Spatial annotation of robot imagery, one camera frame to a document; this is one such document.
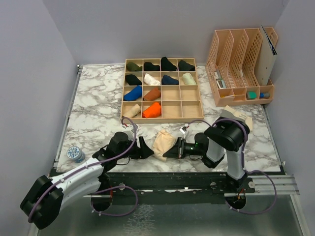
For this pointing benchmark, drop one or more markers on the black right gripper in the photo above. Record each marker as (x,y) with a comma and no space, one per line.
(178,151)

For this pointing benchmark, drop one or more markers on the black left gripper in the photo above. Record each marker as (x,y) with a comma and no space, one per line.
(142,152)

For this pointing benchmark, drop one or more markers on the beige boxer underwear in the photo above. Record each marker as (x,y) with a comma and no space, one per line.
(163,143)

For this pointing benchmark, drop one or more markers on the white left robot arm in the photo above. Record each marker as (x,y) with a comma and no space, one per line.
(66,186)

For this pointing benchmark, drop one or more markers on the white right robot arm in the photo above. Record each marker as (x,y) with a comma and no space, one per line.
(225,138)

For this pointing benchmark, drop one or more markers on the grey underwear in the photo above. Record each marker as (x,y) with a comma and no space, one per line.
(234,114)

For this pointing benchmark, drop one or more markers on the cream folded underwear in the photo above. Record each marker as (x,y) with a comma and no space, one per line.
(248,121)

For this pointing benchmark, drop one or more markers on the orange rolled cloth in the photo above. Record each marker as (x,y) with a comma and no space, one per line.
(154,111)

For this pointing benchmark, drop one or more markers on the beige rolled cloth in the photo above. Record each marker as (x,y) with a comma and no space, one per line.
(132,112)

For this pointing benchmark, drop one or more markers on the blue rolled cloth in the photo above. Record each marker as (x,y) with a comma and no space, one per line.
(134,94)

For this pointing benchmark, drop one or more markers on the brown rolled cloth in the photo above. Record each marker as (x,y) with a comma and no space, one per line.
(152,95)

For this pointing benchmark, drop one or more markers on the wooden compartment tray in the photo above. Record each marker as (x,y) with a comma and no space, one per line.
(180,103)

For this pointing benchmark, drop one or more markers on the white rolled cloth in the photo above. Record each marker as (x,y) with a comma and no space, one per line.
(150,80)

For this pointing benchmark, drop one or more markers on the black rolled cloth left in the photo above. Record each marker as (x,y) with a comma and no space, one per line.
(132,80)

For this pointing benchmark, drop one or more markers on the black rolled cloth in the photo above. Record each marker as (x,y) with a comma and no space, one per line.
(167,65)
(132,80)
(148,66)

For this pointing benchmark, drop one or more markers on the pale green rolled cloth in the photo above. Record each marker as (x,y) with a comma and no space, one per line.
(188,79)

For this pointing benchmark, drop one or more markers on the navy rolled cloth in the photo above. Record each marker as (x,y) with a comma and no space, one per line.
(167,80)

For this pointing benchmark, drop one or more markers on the cards in rack slot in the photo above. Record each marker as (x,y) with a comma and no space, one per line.
(224,91)

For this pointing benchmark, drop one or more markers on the dark green rolled cloth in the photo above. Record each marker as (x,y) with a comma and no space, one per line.
(184,66)

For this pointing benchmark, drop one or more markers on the olive green rolled cloth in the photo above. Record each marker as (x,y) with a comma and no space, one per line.
(133,67)

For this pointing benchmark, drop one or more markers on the blue grey cylinder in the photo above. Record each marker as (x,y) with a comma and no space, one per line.
(264,95)

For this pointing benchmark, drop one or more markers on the pink file organizer rack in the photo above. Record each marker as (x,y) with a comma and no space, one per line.
(234,53)

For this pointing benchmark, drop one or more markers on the grey folder in rack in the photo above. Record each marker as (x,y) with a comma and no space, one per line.
(267,55)

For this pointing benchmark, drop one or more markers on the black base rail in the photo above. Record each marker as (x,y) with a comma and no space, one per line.
(164,180)

